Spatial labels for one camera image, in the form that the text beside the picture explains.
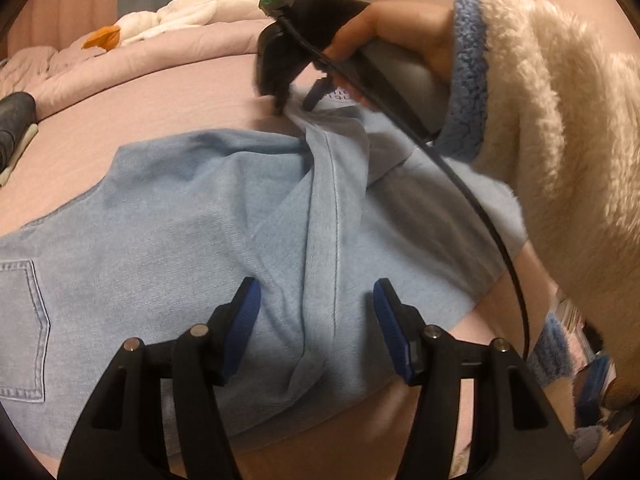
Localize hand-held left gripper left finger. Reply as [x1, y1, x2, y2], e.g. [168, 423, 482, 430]
[56, 276, 263, 480]

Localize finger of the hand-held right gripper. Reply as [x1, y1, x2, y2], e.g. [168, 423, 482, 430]
[270, 87, 296, 117]
[302, 76, 333, 113]

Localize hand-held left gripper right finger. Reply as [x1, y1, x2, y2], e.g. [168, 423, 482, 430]
[372, 278, 586, 480]

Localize light blue denim pants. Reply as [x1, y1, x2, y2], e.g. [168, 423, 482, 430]
[0, 87, 531, 461]

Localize person's right hand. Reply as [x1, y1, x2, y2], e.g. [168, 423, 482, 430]
[325, 1, 457, 78]

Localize white goose plush toy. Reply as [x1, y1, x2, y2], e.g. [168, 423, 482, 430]
[82, 0, 281, 53]

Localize bed with pink sheet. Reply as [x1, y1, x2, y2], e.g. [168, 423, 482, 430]
[0, 47, 566, 480]

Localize person's blue fleece clothing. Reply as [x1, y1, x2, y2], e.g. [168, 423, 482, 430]
[527, 310, 576, 383]

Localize pink comforter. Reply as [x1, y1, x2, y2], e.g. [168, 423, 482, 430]
[0, 20, 266, 121]

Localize blue box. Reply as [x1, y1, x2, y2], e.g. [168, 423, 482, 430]
[575, 355, 618, 426]

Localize grey fuzzy slipper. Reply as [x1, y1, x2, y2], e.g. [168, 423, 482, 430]
[570, 425, 608, 461]

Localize folded dark jeans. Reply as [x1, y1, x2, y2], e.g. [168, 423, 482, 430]
[0, 92, 38, 171]

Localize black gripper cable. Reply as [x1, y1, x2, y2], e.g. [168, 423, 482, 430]
[277, 15, 530, 361]

